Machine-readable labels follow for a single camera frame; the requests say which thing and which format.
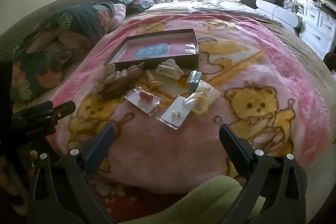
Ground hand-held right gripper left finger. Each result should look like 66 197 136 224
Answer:
26 122 116 224

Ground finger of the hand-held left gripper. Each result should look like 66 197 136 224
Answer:
12 100 54 122
46 101 76 125

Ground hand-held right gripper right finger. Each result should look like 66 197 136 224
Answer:
219 123 308 224

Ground yellow accessory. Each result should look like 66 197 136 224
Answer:
183 80 221 116

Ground lace bow hair accessory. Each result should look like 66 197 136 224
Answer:
97 61 145 101

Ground white flower earring card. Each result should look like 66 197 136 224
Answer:
156 95 195 130

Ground small blue box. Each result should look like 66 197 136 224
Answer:
187 70 203 94

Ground pink hair tie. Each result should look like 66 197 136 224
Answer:
130 68 144 79

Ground beige spiral hair clip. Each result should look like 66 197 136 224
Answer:
145 69 161 91

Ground dark shallow cardboard box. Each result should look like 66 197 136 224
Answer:
110 28 200 71

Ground green pants leg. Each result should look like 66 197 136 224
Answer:
123 175 267 224

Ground red earring card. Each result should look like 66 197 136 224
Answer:
124 86 162 117

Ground pink bear printed blanket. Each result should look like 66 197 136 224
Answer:
46 13 332 214

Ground floral pillow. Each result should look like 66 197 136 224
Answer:
10 0 156 102

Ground white hair claw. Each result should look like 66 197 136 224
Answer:
155 58 186 80

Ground blue card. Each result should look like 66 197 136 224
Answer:
133 43 171 59

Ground white rounded cabinet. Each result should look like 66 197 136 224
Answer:
241 0 303 36

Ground grey bed sheet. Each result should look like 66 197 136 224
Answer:
146 0 264 21

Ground white dresser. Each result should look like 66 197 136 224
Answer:
299 2 336 60

